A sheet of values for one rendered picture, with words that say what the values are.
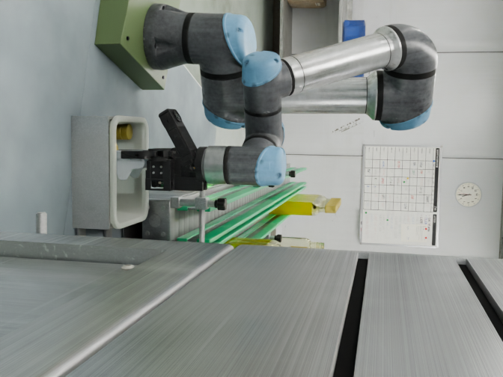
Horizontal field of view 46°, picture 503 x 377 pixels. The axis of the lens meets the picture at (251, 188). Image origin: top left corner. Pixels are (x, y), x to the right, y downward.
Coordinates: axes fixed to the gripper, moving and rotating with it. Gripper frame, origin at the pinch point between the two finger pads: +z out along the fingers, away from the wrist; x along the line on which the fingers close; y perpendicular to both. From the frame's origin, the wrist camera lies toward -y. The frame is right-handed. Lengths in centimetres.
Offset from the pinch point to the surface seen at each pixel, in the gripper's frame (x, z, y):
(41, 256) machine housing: -74, -30, 5
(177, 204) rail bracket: 12.6, -9.5, 11.9
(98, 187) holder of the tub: -6.1, 0.0, 6.6
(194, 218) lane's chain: 32.1, -7.4, 18.0
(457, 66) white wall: 612, -134, -79
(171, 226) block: 13.2, -7.8, 16.9
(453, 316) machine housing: -85, -57, 3
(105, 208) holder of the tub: -6.1, -1.5, 10.7
